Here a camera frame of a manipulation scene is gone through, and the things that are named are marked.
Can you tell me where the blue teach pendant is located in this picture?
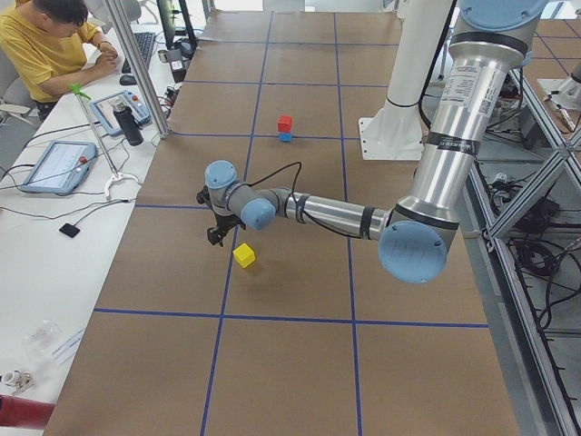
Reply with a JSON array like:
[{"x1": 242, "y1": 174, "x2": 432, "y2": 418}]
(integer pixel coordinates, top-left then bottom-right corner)
[
  {"x1": 20, "y1": 141, "x2": 97, "y2": 195},
  {"x1": 89, "y1": 90, "x2": 151, "y2": 136}
]

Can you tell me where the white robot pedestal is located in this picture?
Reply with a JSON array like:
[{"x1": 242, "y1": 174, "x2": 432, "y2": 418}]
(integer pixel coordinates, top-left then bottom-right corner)
[{"x1": 359, "y1": 0, "x2": 456, "y2": 161}]

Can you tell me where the black computer mouse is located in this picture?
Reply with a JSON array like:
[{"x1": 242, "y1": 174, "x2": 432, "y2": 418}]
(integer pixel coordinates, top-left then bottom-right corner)
[{"x1": 119, "y1": 74, "x2": 137, "y2": 86}]

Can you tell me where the black keyboard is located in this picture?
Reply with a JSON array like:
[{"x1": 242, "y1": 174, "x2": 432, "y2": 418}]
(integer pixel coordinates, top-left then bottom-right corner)
[{"x1": 133, "y1": 32, "x2": 155, "y2": 68}]

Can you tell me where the yellow cube block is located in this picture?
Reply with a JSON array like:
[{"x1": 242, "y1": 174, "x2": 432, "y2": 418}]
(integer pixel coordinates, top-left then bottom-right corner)
[{"x1": 232, "y1": 243, "x2": 256, "y2": 269}]

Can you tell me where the red cube block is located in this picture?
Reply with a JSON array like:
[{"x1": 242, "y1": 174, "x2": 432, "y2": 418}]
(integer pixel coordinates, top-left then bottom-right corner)
[{"x1": 277, "y1": 114, "x2": 293, "y2": 134}]

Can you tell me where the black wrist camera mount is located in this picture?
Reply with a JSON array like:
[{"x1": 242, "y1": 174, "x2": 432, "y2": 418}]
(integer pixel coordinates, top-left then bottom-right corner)
[{"x1": 196, "y1": 186, "x2": 212, "y2": 208}]

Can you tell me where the small black square pad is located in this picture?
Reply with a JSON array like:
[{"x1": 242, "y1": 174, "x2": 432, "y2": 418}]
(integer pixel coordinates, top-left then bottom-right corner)
[{"x1": 59, "y1": 223, "x2": 81, "y2": 238}]

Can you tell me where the far blue teach pendant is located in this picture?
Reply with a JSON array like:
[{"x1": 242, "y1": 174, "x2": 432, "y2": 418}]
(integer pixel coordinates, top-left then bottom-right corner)
[{"x1": 89, "y1": 90, "x2": 151, "y2": 136}]

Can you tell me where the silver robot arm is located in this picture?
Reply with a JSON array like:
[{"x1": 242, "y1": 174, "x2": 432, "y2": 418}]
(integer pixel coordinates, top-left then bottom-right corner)
[
  {"x1": 197, "y1": 1, "x2": 545, "y2": 283},
  {"x1": 555, "y1": 64, "x2": 581, "y2": 111}
]

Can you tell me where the aluminium frame post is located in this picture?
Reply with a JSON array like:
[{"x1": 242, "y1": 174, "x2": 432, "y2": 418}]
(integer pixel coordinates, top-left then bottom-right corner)
[{"x1": 104, "y1": 0, "x2": 170, "y2": 139}]

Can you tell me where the person in yellow shirt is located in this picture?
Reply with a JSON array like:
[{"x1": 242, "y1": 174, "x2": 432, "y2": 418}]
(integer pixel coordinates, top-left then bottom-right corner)
[{"x1": 1, "y1": 0, "x2": 118, "y2": 121}]

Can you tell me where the near blue teach pendant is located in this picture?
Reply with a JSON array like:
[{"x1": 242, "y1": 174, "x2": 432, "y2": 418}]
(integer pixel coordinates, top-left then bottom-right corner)
[{"x1": 20, "y1": 141, "x2": 97, "y2": 195}]

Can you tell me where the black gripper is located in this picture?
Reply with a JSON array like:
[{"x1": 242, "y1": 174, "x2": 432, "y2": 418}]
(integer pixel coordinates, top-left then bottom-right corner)
[{"x1": 206, "y1": 214, "x2": 241, "y2": 246}]

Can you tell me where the black water bottle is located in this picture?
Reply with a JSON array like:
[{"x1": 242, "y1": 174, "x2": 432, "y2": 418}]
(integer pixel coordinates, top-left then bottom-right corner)
[{"x1": 112, "y1": 99, "x2": 143, "y2": 146}]

